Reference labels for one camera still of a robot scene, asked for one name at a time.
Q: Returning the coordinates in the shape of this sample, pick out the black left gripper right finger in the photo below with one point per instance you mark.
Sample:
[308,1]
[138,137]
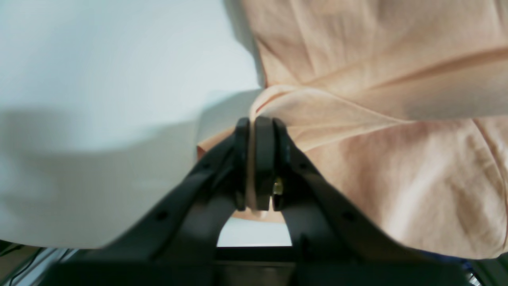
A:
[334,243]

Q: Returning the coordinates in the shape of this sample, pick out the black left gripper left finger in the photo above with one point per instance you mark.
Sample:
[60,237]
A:
[175,243]

